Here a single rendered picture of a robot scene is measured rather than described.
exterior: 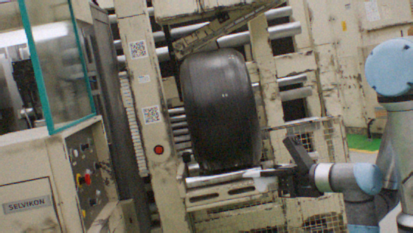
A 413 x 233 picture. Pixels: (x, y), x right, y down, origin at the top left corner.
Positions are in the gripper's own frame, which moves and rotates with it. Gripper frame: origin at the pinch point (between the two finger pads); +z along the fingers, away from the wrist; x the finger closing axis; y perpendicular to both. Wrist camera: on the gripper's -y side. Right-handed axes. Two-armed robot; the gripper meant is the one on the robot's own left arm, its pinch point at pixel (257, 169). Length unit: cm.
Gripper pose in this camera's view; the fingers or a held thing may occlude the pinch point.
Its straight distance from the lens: 137.9
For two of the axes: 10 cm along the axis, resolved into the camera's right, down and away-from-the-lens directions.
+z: -7.3, 0.7, 6.8
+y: 1.0, 9.9, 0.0
